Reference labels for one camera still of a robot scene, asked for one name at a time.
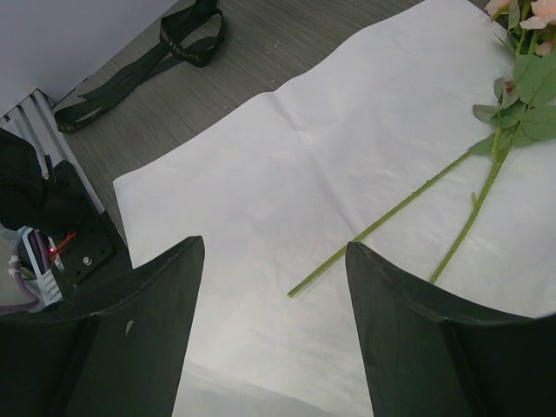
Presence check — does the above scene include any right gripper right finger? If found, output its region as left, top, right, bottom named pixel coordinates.
left=345, top=242, right=555, bottom=416

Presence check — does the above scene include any black ribbon gold lettering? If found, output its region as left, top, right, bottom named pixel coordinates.
left=54, top=0, right=225, bottom=134

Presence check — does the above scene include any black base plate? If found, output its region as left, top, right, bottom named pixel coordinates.
left=44, top=161, right=131, bottom=299

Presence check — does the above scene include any aluminium frame post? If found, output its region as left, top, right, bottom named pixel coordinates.
left=0, top=89, right=127, bottom=244

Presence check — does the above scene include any peach rose stem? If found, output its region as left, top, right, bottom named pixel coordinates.
left=287, top=0, right=556, bottom=300

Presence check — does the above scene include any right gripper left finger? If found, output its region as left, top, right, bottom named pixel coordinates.
left=1, top=236, right=204, bottom=416

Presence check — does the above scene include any pink rose stem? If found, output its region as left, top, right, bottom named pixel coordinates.
left=429, top=52, right=555, bottom=284

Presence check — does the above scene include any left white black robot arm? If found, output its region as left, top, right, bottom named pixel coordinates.
left=1, top=129, right=88, bottom=236

